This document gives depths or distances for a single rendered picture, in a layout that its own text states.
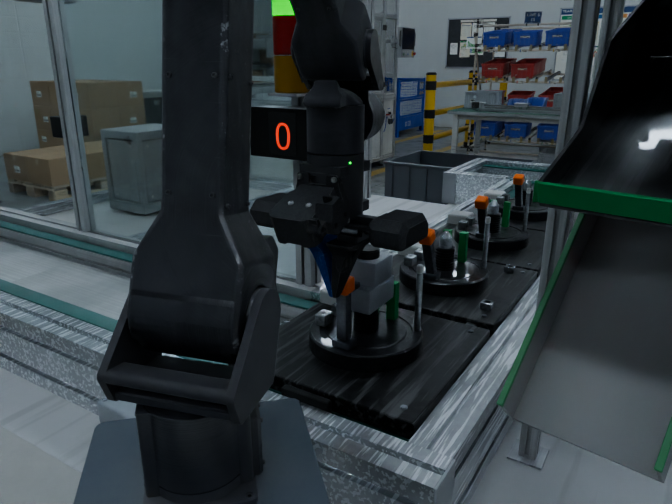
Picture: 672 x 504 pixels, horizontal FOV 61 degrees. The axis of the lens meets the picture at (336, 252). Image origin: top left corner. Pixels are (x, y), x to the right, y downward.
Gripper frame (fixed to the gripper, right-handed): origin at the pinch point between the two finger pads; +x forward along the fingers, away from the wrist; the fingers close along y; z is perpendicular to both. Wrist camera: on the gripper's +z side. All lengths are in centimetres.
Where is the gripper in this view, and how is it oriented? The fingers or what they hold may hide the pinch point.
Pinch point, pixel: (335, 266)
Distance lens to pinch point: 60.4
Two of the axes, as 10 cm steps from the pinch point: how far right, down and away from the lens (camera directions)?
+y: 8.5, 1.7, -5.1
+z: -5.3, 2.6, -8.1
